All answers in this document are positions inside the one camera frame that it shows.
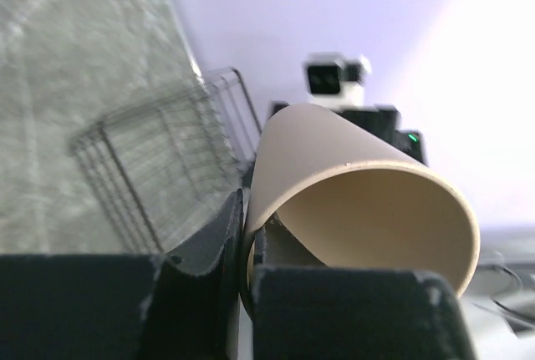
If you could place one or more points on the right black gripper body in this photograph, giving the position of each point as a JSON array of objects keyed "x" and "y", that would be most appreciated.
[{"x": 388, "y": 130}]

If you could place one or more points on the beige plastic cup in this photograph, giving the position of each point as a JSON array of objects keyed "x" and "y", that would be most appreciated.
[{"x": 354, "y": 201}]

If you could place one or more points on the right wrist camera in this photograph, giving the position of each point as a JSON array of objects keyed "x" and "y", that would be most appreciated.
[{"x": 336, "y": 82}]

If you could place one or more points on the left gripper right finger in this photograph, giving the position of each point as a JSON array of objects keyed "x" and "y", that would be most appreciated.
[{"x": 303, "y": 310}]

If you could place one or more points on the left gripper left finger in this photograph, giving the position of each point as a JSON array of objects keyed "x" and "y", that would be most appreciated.
[{"x": 182, "y": 305}]

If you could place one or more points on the black wire dish rack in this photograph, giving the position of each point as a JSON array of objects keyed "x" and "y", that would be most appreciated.
[{"x": 161, "y": 167}]

